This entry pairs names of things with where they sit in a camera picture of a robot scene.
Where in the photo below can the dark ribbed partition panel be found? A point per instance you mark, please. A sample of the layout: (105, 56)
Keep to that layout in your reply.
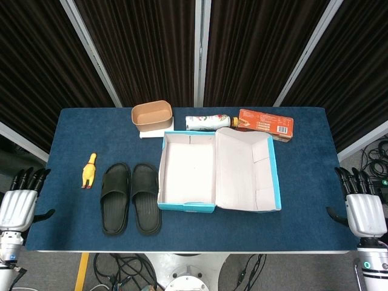
(357, 60)
(251, 45)
(145, 45)
(36, 60)

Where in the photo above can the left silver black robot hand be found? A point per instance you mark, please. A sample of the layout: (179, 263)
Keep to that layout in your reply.
(15, 209)

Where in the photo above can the orange cardboard box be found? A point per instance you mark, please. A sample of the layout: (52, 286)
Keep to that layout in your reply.
(266, 122)

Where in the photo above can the dark blue table mat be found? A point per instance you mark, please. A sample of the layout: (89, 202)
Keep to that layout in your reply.
(75, 227)

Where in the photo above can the white printed drink bottle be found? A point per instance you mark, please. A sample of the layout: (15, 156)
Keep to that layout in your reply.
(206, 122)

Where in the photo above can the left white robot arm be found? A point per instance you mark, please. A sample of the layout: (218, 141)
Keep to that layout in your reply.
(7, 248)

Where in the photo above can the silver partition post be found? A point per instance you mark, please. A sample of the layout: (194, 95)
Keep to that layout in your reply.
(24, 141)
(91, 51)
(363, 142)
(306, 54)
(202, 51)

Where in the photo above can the yellow rubber chicken toy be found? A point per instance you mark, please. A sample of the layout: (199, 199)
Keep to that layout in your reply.
(88, 174)

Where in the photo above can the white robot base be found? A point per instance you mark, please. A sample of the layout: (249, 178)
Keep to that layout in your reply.
(188, 279)

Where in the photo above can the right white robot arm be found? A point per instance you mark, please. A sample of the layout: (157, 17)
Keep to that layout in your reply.
(374, 266)

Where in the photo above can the brown paper bowl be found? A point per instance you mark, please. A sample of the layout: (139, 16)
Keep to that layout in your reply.
(151, 116)

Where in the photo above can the teal cardboard shoe box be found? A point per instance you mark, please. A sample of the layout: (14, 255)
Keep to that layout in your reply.
(188, 169)

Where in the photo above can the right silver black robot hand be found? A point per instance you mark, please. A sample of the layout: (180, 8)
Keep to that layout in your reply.
(363, 212)

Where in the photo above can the black rubber slipper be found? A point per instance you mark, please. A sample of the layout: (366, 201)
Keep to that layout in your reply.
(148, 212)
(113, 212)

